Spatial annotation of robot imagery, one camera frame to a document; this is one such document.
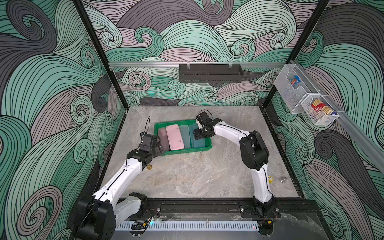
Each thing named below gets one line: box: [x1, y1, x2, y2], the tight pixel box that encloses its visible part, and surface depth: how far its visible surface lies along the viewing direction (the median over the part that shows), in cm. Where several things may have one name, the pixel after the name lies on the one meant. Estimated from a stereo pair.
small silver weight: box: [279, 176, 288, 183], surface depth 83 cm
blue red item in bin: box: [290, 75, 302, 88], surface depth 85 cm
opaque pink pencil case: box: [166, 124, 185, 151], surface depth 97 cm
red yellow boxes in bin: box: [311, 99, 334, 115], surface depth 67 cm
